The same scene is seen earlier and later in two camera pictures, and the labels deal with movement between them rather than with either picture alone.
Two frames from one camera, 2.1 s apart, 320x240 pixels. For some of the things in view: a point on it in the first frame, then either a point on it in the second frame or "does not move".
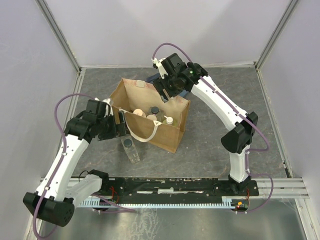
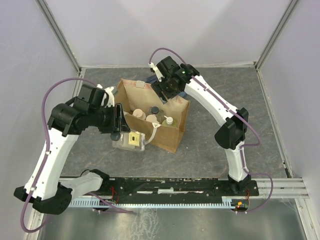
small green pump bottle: (169, 121) does not move
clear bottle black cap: (130, 149) -> (132, 140)
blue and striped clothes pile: (151, 78) does not move
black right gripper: (161, 84) does not move
